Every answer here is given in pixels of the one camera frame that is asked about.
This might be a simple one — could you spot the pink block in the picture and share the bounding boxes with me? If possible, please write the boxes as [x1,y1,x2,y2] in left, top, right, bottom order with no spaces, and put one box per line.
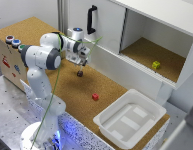
[91,93,100,101]

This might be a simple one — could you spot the black door handle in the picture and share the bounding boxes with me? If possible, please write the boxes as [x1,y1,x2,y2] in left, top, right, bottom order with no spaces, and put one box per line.
[86,4,98,36]

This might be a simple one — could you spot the yellow block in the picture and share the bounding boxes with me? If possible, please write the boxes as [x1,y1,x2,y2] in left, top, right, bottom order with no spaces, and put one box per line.
[151,60,162,71]

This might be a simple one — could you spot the white sliding door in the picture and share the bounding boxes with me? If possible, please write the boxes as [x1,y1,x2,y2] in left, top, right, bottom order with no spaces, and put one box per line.
[66,0,127,55]

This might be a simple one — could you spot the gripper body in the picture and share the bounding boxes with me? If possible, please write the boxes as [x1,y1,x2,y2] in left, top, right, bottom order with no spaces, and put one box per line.
[73,46,91,66]

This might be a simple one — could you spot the red button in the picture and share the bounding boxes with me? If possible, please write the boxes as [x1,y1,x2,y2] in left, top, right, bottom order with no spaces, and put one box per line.
[5,34,15,45]

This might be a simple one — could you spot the blue button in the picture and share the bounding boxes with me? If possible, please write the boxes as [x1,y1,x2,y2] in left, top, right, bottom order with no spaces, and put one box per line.
[11,38,22,48]

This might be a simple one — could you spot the white plastic box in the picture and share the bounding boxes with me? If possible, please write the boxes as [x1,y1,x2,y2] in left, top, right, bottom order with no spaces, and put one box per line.
[92,88,168,149]

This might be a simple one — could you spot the green cable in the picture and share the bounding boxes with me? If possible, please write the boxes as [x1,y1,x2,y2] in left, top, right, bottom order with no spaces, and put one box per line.
[29,32,103,150]

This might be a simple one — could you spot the green button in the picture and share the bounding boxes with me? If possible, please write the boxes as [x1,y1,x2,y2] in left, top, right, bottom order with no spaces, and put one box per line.
[17,44,27,53]

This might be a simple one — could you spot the purple block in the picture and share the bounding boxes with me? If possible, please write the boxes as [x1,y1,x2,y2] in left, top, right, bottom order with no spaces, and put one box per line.
[76,70,84,78]

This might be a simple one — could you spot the white cabinet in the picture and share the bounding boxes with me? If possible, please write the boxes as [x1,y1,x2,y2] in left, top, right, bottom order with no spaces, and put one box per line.
[66,0,193,107]

